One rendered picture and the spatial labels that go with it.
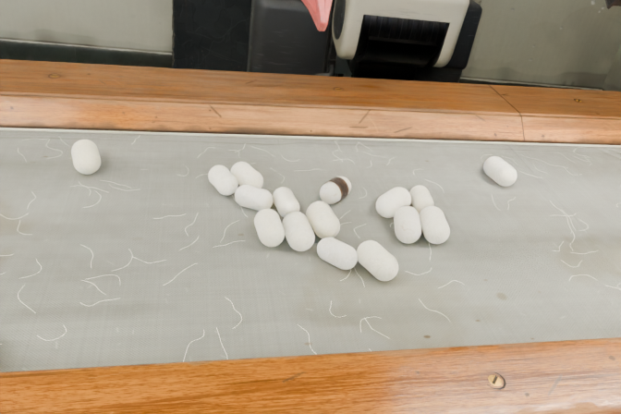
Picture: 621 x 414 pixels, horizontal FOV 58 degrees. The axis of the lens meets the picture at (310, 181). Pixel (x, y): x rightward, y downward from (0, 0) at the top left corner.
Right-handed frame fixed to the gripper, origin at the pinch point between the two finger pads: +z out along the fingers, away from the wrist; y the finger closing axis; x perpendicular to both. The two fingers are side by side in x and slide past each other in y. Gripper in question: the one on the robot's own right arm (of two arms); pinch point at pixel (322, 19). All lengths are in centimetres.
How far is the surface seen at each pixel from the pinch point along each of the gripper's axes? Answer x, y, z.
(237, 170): 0.6, -8.1, 15.0
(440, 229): -5.0, 7.1, 21.5
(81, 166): 1.4, -20.9, 14.6
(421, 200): -2.0, 7.1, 18.4
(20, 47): 185, -85, -100
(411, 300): -7.4, 3.2, 27.0
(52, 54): 186, -73, -98
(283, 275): -5.6, -5.5, 24.9
